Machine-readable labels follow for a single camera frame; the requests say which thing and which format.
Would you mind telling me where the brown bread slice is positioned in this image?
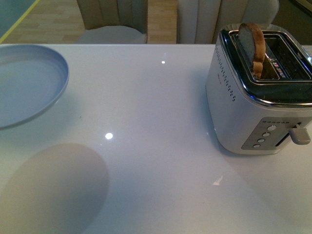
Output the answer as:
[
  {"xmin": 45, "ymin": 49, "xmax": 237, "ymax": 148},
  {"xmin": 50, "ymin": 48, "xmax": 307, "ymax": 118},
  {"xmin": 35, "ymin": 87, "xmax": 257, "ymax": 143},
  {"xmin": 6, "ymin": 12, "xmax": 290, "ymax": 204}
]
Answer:
[{"xmin": 238, "ymin": 23, "xmax": 266, "ymax": 79}]

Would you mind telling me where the grey round plate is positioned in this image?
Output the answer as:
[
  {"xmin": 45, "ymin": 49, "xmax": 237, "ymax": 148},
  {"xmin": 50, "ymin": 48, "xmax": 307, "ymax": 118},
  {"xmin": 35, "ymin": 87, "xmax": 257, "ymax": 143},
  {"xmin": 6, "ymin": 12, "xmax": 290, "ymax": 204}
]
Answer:
[{"xmin": 0, "ymin": 44, "xmax": 69, "ymax": 129}]

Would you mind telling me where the beige right dining chair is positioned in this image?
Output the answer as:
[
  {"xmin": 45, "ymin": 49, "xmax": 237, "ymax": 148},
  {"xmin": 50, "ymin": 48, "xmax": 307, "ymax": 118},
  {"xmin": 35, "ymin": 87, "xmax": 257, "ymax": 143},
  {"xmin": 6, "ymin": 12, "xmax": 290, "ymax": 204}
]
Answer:
[{"xmin": 176, "ymin": 0, "xmax": 279, "ymax": 44}]

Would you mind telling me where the beige dining chair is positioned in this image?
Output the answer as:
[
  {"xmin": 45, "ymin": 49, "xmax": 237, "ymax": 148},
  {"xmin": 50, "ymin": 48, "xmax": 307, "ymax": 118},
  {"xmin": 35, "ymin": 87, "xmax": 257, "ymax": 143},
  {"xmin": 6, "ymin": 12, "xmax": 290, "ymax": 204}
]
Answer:
[
  {"xmin": 176, "ymin": 0, "xmax": 279, "ymax": 44},
  {"xmin": 76, "ymin": 0, "xmax": 148, "ymax": 44}
]

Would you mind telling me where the white chrome toaster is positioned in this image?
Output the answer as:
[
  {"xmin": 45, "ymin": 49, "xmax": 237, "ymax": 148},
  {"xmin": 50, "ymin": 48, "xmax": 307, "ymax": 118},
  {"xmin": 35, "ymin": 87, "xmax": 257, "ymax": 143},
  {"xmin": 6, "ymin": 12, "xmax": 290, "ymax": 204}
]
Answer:
[{"xmin": 206, "ymin": 24, "xmax": 312, "ymax": 155}]

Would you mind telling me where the beige left dining chair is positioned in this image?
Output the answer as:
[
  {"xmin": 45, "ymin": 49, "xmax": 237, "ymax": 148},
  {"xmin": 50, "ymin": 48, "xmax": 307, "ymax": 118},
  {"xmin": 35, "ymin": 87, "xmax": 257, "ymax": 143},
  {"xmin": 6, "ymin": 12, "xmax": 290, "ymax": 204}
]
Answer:
[{"xmin": 76, "ymin": 0, "xmax": 148, "ymax": 44}]

